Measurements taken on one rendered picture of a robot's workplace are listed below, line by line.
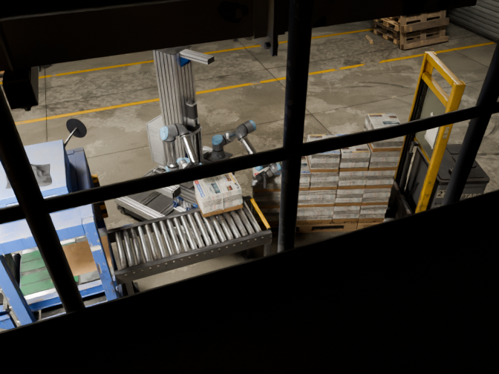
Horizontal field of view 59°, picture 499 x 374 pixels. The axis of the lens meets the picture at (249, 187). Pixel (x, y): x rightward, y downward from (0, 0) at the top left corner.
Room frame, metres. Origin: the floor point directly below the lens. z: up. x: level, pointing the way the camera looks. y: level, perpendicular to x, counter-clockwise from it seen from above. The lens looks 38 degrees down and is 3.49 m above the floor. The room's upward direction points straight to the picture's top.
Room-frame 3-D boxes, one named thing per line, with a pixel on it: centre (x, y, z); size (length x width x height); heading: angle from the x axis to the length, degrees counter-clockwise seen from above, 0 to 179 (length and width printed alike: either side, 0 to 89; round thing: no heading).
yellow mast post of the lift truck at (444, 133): (3.50, -1.79, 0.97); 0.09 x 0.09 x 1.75; 2
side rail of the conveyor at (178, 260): (2.57, 0.44, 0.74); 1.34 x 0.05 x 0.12; 110
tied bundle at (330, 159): (3.79, -0.75, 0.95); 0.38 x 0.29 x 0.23; 1
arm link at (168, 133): (3.47, 0.73, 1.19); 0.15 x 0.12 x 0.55; 120
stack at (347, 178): (3.78, -0.62, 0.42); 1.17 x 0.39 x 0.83; 92
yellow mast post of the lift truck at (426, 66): (4.16, -1.76, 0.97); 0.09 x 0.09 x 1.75; 2
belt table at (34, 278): (2.45, 1.49, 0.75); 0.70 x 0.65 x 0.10; 110
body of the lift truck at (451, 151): (3.84, -2.14, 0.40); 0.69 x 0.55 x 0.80; 2
